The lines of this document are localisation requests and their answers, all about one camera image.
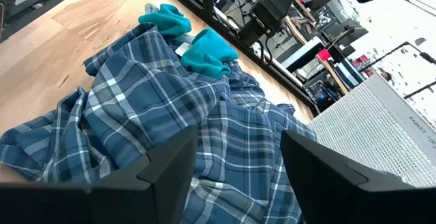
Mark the blue plaid shirt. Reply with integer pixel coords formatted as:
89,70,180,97
0,22,317,224

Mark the teal garment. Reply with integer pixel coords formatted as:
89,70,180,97
138,3,239,80

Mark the blue-grey towel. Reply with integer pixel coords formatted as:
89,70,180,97
144,2,161,16

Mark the white plastic basket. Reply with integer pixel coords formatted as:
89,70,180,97
306,72,436,189

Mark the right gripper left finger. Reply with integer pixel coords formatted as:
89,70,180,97
0,125,199,224

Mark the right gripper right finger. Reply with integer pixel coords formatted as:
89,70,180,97
280,130,436,224

